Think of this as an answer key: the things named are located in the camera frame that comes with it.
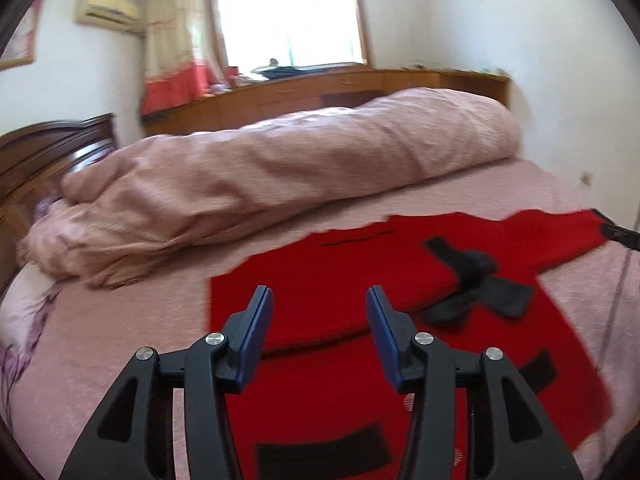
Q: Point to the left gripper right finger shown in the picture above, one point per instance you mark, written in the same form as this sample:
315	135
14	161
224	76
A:
472	413

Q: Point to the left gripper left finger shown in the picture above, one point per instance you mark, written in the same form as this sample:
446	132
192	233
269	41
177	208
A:
131	434

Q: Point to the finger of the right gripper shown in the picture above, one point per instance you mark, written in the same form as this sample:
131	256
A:
626	237

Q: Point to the red knit cardigan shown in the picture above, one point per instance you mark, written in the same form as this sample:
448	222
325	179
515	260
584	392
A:
340	360

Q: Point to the clothes pile on ledge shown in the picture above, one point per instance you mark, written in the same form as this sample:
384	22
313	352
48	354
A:
274	70

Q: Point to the pink floral bed sheet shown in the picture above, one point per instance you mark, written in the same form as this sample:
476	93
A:
92	333

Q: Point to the white purple pillow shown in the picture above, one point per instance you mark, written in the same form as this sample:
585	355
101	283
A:
24	310

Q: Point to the pink floral duvet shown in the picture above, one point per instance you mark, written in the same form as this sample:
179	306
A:
125	215

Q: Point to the dark wooden headboard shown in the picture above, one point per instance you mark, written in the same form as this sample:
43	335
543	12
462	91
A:
33	161

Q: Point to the cream and red curtain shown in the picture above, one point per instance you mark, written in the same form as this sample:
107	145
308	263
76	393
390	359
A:
180	65

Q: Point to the framed wall picture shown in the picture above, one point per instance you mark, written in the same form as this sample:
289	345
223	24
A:
22	45

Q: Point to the window with wooden frame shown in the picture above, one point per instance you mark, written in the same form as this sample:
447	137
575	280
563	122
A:
258	35

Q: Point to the wall air conditioner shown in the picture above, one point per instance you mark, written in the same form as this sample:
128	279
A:
119	15

